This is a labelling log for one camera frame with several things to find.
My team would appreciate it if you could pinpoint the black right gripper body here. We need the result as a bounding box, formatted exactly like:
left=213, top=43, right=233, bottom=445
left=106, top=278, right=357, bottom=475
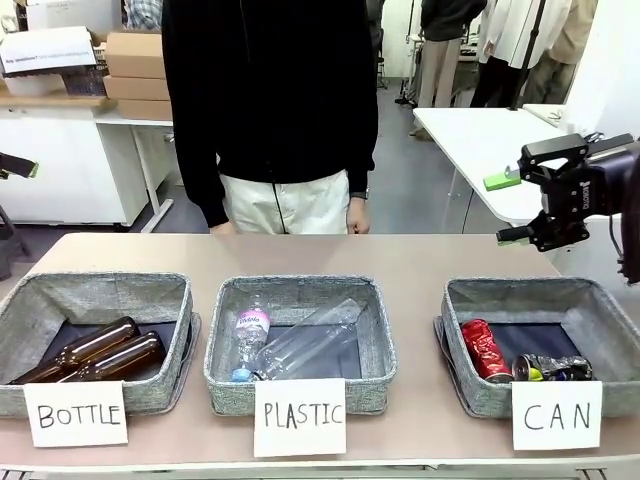
left=539, top=148, right=627, bottom=222

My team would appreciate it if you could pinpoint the red crushed can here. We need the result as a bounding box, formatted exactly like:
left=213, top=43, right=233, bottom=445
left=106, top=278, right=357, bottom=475
left=460, top=318, right=514, bottom=384

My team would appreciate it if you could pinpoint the crushed silver can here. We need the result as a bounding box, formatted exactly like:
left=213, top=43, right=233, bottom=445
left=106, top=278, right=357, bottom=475
left=510, top=352, right=594, bottom=384

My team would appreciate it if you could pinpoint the brown glass bottle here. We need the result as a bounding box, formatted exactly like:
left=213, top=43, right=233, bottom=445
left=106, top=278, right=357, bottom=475
left=9, top=315, right=142, bottom=385
left=57, top=330, right=167, bottom=385

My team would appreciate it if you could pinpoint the large clear plastic bottle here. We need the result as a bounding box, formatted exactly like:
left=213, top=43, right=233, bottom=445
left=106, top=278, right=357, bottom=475
left=252, top=298, right=362, bottom=381

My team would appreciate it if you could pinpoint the small plastic water bottle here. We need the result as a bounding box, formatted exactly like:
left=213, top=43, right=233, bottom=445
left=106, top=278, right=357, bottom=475
left=231, top=294, right=273, bottom=382

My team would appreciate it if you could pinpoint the person's left forearm black sleeve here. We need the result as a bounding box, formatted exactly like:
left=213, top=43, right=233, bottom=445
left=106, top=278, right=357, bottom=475
left=347, top=149, right=378, bottom=197

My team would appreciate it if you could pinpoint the person's right forearm black sleeve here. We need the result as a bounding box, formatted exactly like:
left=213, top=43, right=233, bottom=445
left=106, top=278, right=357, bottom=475
left=196, top=164, right=232, bottom=229

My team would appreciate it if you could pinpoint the grey basket with can sign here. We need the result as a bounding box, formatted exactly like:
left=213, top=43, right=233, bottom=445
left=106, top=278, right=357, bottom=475
left=433, top=277, right=640, bottom=419

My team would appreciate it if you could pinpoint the grey basket with bottle sign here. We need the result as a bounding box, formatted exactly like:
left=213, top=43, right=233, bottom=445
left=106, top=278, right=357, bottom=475
left=0, top=272, right=202, bottom=419

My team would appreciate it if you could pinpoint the paper sign reading can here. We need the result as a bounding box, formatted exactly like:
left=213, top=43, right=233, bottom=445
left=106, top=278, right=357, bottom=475
left=510, top=379, right=604, bottom=450

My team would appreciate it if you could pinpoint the grey basket with plastic sign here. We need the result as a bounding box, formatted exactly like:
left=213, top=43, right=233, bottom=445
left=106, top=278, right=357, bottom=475
left=203, top=273, right=398, bottom=417

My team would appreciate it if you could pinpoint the person's left hand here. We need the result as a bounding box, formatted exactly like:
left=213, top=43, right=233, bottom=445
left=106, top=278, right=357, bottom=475
left=346, top=197, right=372, bottom=235

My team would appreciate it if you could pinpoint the wooden shelf board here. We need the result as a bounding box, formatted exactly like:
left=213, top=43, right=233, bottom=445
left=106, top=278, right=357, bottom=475
left=0, top=91, right=117, bottom=109

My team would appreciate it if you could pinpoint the large white table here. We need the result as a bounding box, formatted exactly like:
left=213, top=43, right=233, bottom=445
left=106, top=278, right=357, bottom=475
left=412, top=103, right=640, bottom=232

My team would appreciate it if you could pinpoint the white plastic container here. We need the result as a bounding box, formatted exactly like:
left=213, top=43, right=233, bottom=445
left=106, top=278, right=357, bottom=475
left=2, top=72, right=67, bottom=97

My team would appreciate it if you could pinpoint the person in tan jacket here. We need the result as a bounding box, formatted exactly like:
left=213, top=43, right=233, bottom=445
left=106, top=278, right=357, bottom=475
left=522, top=0, right=600, bottom=106

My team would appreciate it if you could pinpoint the black tripod pole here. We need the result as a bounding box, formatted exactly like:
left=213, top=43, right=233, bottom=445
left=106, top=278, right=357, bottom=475
left=508, top=0, right=547, bottom=111

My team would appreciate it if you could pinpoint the black plastic crate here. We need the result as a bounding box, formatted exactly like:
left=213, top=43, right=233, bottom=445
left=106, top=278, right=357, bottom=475
left=62, top=64, right=109, bottom=97

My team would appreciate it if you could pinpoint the white box with print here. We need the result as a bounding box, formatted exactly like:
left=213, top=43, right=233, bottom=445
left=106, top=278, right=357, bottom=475
left=0, top=26, right=97, bottom=77

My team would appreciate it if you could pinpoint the white desk with legs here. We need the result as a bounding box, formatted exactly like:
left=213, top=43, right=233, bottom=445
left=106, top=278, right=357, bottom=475
left=93, top=107, right=176, bottom=235

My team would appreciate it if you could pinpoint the person in white coat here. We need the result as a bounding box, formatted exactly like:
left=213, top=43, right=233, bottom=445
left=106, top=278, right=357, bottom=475
left=470, top=0, right=554, bottom=109

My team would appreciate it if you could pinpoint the flat brown cardboard box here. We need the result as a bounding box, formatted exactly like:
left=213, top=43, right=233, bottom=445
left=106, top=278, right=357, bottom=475
left=117, top=97, right=174, bottom=121

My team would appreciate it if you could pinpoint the closed brown cardboard box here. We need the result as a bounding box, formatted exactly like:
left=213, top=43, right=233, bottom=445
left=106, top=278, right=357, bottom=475
left=102, top=74, right=170, bottom=101

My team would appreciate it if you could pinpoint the person in beige trousers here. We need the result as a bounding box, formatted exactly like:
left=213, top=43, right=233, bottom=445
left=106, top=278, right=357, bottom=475
left=418, top=0, right=487, bottom=109

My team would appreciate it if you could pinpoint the open brown cardboard box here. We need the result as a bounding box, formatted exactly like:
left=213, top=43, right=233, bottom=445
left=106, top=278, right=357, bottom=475
left=103, top=30, right=165, bottom=80

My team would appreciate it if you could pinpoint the person in plaid shirt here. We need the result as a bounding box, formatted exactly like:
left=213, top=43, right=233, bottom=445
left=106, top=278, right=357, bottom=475
left=122, top=0, right=165, bottom=32

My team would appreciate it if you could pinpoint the paper sign reading bottle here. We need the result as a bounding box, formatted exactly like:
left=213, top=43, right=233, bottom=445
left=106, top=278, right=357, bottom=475
left=22, top=380, right=130, bottom=448

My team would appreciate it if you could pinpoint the person in black sweater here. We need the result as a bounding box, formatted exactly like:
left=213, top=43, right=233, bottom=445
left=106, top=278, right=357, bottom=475
left=161, top=0, right=378, bottom=235

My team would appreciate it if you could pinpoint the paper sign reading plastic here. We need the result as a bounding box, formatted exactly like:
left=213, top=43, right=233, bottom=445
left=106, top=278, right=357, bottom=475
left=253, top=378, right=348, bottom=458

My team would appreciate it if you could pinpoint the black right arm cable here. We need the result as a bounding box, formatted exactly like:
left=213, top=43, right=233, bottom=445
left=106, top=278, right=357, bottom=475
left=607, top=212, right=640, bottom=290

